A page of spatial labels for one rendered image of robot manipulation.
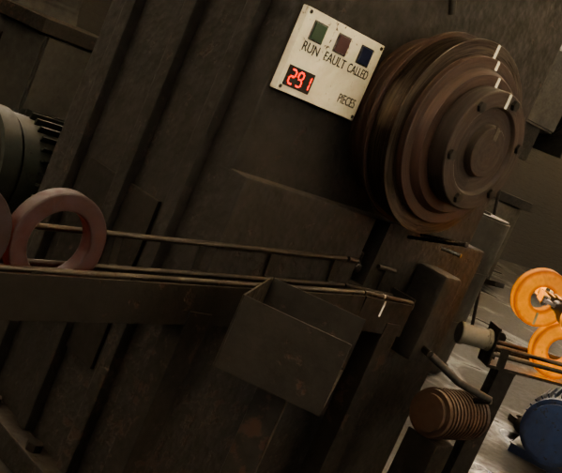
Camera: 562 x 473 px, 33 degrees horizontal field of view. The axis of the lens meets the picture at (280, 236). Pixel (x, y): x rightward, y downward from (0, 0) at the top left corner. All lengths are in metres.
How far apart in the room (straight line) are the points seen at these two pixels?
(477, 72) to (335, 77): 0.32
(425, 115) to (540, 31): 0.65
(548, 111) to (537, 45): 7.76
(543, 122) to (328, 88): 8.39
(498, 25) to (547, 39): 0.23
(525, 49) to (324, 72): 0.74
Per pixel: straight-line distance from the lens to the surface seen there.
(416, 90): 2.11
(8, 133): 2.97
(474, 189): 2.26
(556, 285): 2.63
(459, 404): 2.49
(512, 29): 2.58
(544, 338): 2.66
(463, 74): 2.18
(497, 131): 2.22
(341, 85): 2.13
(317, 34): 2.04
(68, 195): 1.66
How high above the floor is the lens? 1.07
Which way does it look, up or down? 8 degrees down
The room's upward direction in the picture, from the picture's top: 23 degrees clockwise
